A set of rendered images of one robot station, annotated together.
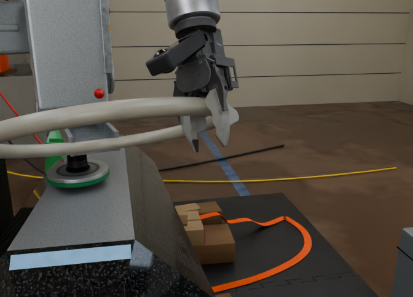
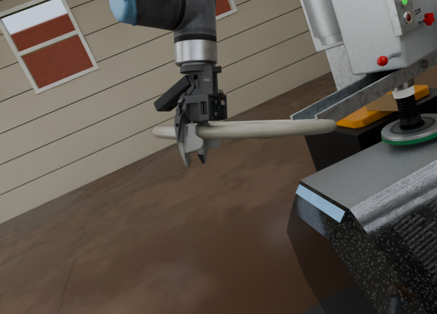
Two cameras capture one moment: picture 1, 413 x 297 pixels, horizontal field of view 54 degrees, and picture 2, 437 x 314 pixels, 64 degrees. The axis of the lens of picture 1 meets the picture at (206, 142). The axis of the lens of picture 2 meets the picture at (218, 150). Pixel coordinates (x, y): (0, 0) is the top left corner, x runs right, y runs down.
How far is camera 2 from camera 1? 1.03 m
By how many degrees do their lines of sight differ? 87
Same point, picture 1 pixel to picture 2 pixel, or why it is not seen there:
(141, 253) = (350, 223)
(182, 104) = (170, 132)
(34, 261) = (304, 193)
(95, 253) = (326, 206)
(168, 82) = not seen: outside the picture
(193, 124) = not seen: hidden behind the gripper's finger
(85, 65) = (378, 31)
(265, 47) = not seen: outside the picture
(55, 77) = (357, 47)
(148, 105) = (158, 132)
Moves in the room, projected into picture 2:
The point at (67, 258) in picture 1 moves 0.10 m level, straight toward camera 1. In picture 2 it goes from (315, 201) to (293, 215)
